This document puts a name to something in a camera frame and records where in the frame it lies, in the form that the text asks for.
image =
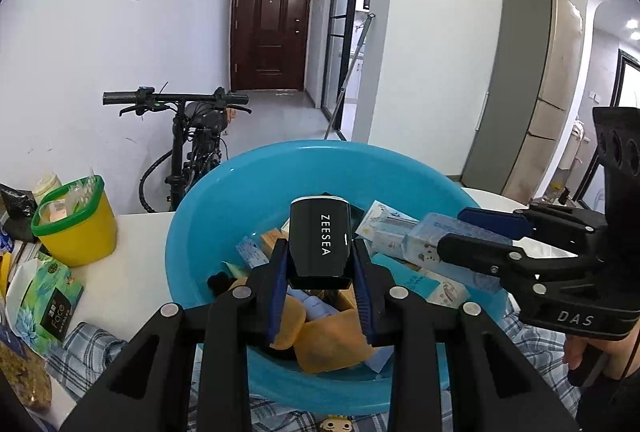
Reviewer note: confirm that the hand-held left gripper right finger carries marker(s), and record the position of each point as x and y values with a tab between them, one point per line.
361	302

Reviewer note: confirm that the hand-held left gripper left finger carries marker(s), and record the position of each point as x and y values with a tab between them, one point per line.
277	297

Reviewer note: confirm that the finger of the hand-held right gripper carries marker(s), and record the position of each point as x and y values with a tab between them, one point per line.
492	221
480	254

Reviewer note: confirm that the square orange plastic box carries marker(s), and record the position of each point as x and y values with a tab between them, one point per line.
292	322

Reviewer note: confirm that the long orange plastic box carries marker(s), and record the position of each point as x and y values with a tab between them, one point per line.
332	344

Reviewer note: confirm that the light blue tissue packet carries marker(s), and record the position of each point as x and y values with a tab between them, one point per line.
425	237

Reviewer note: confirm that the black rectangular box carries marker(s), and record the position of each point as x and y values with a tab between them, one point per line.
320	237

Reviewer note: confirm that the blue plastic basin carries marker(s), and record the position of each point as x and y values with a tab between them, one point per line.
220	212

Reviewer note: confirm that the white desktop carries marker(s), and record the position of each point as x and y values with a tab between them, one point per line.
140	237

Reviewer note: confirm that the person's right hand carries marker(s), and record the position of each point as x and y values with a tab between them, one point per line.
574	357

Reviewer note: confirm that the white blue packet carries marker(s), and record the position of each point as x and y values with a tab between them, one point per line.
252	254
385	227
440	292

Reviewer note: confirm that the small black fuzzy item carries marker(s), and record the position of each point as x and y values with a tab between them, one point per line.
219	283

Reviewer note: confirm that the beige refrigerator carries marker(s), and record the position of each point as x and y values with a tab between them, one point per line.
530	102

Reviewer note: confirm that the small brown figurine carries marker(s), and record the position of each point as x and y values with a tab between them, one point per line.
336	425

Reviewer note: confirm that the black bicycle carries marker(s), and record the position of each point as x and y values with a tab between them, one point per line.
192	132

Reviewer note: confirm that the blue plaid shirt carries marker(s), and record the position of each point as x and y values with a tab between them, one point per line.
95	347

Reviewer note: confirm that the mop pole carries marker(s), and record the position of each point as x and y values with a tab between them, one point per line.
350	72

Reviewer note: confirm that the yellow container with green rim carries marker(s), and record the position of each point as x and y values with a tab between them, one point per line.
80	232

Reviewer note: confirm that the green tissue pack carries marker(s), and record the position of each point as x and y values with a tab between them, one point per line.
47	302

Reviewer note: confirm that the black framed glass door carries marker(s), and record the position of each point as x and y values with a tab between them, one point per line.
345	37

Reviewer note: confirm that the beige lidded jar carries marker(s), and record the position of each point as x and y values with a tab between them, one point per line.
47	184

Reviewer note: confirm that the dark brown door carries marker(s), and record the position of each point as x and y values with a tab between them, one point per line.
272	27

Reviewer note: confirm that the black plastic bag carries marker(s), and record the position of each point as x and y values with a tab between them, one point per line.
15	207

